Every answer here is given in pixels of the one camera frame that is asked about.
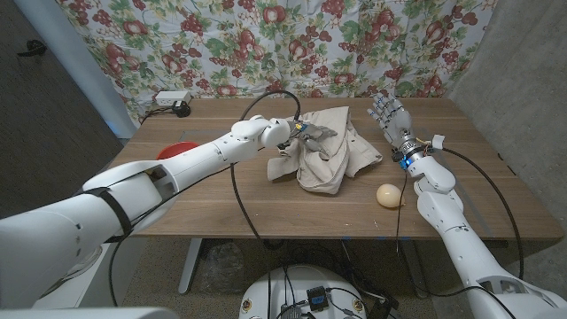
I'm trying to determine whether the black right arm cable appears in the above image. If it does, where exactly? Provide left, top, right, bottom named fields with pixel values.
left=395, top=145, right=526, bottom=319

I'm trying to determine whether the beige jacket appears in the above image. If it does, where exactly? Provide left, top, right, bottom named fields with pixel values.
left=266, top=105, right=384, bottom=196

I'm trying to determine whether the white power strip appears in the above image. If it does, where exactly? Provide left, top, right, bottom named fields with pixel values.
left=154, top=90, right=193, bottom=106

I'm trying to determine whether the white table leg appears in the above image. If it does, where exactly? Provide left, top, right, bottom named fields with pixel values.
left=177, top=237, right=203, bottom=295

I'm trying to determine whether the white robot torso edge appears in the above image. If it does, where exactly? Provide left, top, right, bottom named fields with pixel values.
left=0, top=307, right=179, bottom=319

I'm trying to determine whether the black box with blue label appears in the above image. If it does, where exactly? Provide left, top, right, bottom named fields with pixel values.
left=307, top=285, right=330, bottom=312

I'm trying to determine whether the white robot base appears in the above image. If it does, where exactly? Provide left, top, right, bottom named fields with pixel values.
left=238, top=264, right=368, bottom=319

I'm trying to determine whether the floral fruit print backdrop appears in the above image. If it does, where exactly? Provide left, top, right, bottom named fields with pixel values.
left=56, top=0, right=500, bottom=128

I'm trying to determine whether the red bowl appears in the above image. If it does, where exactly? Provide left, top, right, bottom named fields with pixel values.
left=156, top=141, right=200, bottom=160

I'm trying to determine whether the clear plastic bag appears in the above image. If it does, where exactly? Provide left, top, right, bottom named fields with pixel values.
left=201, top=241, right=247, bottom=289

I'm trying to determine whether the black wall hook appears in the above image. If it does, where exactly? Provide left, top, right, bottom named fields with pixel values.
left=17, top=39, right=48, bottom=58

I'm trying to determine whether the black power cord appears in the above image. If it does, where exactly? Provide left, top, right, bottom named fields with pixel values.
left=139, top=105, right=176, bottom=125

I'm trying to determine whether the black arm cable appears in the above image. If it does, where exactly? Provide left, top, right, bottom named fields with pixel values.
left=108, top=89, right=302, bottom=319
left=395, top=145, right=526, bottom=319

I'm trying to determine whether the pale grey column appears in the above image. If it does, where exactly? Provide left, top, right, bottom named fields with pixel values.
left=12, top=0, right=138, bottom=139

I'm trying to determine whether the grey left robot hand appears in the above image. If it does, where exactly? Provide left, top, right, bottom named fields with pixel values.
left=283, top=119, right=338, bottom=156

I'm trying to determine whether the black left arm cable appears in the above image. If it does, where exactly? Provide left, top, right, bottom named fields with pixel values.
left=108, top=89, right=302, bottom=319

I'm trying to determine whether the cream egg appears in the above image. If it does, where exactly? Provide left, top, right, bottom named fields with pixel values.
left=376, top=183, right=406, bottom=209

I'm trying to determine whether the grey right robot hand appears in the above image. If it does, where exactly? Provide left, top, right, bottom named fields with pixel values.
left=366, top=92, right=426, bottom=160

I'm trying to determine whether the black power plug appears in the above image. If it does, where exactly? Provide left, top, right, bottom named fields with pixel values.
left=172, top=100, right=192, bottom=119

